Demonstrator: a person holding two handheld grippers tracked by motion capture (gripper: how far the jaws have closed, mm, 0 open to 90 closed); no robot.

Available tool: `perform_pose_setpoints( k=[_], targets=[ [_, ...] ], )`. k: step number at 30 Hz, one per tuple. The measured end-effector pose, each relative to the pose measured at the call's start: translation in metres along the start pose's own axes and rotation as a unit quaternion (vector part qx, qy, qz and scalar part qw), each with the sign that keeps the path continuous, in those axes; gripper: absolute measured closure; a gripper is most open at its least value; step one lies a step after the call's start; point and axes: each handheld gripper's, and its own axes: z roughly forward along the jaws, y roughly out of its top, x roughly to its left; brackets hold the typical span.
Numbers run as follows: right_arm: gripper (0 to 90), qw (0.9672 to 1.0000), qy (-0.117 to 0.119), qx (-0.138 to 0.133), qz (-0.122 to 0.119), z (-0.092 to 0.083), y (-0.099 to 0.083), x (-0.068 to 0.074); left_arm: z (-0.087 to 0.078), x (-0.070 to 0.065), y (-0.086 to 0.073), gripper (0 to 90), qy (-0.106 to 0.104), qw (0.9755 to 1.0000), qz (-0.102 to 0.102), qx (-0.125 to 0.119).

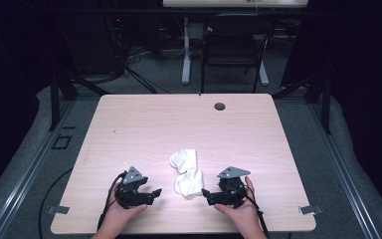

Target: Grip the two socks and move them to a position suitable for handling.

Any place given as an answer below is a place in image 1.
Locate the white desk with legs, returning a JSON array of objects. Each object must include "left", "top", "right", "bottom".
[{"left": 162, "top": 0, "right": 309, "bottom": 87}]

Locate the person's left hand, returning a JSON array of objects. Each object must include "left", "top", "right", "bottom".
[{"left": 106, "top": 189, "right": 149, "bottom": 234}]

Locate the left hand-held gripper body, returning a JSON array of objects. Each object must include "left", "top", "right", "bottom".
[{"left": 113, "top": 165, "right": 156, "bottom": 210}]

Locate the black cable on floor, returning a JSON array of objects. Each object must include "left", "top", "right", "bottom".
[{"left": 38, "top": 167, "right": 74, "bottom": 239}]

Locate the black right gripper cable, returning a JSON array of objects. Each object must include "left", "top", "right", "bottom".
[{"left": 227, "top": 184, "right": 271, "bottom": 239}]

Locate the bundle of black cables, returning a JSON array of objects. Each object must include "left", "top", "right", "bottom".
[{"left": 103, "top": 13, "right": 173, "bottom": 95}]

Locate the person's right hand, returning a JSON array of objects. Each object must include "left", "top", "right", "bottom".
[{"left": 213, "top": 175, "right": 259, "bottom": 234}]

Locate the small metal corner bracket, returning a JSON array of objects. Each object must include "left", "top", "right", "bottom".
[
  {"left": 298, "top": 205, "right": 324, "bottom": 215},
  {"left": 46, "top": 205, "right": 71, "bottom": 215}
]

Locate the aluminium floor rail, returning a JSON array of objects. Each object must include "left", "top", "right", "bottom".
[
  {"left": 307, "top": 99, "right": 382, "bottom": 239},
  {"left": 0, "top": 99, "right": 78, "bottom": 239}
]

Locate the black metal frame stand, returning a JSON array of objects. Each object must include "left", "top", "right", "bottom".
[
  {"left": 48, "top": 19, "right": 112, "bottom": 131},
  {"left": 272, "top": 19, "right": 333, "bottom": 135}
]

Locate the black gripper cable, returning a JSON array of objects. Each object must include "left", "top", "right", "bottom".
[
  {"left": 227, "top": 184, "right": 271, "bottom": 239},
  {"left": 96, "top": 170, "right": 128, "bottom": 231}
]

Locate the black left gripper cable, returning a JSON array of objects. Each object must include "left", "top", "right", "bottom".
[{"left": 96, "top": 170, "right": 128, "bottom": 231}]

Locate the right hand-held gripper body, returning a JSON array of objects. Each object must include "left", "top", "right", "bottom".
[{"left": 216, "top": 165, "right": 252, "bottom": 210}]

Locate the black folding chair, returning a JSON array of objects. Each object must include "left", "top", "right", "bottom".
[{"left": 199, "top": 13, "right": 277, "bottom": 94}]

